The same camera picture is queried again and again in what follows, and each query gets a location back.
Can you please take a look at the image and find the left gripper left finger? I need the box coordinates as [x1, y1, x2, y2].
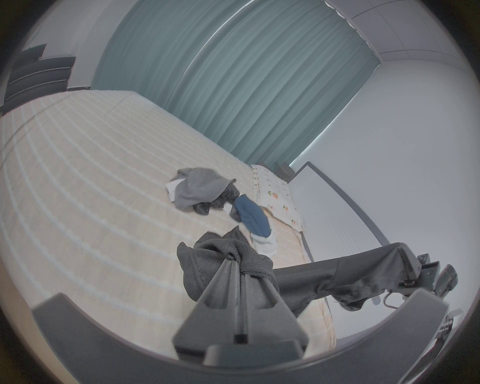
[172, 257, 241, 366]

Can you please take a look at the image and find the white printed pillow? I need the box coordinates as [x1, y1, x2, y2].
[250, 163, 304, 232]

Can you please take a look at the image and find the black chest of drawers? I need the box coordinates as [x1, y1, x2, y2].
[0, 56, 77, 116]

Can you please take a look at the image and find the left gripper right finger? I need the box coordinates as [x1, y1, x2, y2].
[240, 272, 309, 366]

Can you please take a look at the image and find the black garment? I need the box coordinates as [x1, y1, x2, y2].
[176, 225, 404, 313]

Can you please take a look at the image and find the bed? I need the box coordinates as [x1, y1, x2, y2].
[0, 89, 391, 359]

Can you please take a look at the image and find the pile of clothes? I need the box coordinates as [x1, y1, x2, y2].
[165, 167, 279, 258]

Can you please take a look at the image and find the grey bedside table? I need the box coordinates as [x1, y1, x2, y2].
[262, 161, 298, 181]

